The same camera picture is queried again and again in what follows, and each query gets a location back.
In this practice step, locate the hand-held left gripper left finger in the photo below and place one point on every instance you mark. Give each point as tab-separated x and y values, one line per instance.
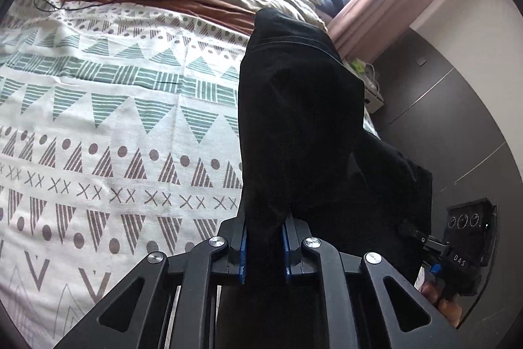
244	251

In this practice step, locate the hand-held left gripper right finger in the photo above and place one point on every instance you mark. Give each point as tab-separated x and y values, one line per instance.
287	251

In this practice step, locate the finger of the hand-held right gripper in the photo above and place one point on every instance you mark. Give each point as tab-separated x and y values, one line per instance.
414	231

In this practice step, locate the black pants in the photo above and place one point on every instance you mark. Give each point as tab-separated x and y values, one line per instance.
302	128

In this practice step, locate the person's right hand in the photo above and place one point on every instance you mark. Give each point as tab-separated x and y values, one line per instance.
447	310

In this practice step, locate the dark wardrobe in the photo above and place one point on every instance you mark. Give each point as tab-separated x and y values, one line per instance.
449	128

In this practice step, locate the white box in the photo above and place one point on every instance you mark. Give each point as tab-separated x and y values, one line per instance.
372	99

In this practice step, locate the patterned white blanket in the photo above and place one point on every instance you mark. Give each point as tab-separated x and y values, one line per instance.
122	128

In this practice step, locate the small green object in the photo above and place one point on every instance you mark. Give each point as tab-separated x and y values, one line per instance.
357	66

